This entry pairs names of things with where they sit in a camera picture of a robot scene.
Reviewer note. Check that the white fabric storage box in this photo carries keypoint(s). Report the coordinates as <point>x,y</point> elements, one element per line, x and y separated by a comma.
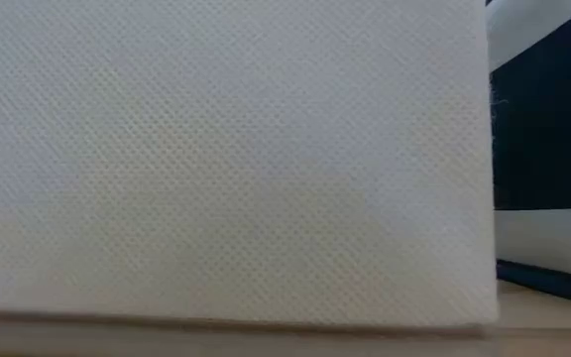
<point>226,158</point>

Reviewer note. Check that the navy and white striped basket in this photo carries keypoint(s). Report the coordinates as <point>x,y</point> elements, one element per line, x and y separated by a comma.
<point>548,149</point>

